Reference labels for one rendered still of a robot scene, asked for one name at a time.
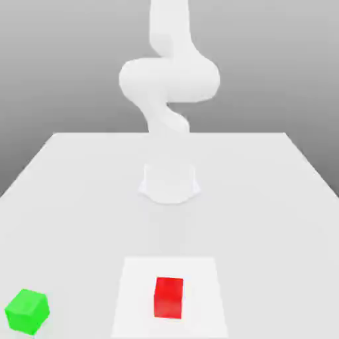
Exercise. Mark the small red cube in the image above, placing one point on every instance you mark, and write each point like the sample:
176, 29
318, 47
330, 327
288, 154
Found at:
168, 298

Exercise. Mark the small green cube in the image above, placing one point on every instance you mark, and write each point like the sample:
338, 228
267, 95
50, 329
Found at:
26, 312

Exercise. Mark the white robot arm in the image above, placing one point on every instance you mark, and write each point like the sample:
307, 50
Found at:
169, 79

